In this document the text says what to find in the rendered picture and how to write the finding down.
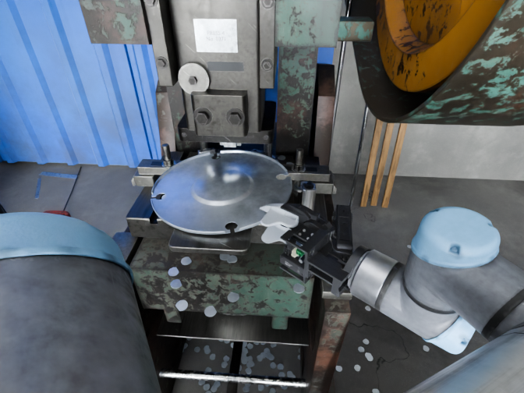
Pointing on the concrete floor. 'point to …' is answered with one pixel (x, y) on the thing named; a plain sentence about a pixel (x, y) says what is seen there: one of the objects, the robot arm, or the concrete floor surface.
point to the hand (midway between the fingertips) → (268, 210)
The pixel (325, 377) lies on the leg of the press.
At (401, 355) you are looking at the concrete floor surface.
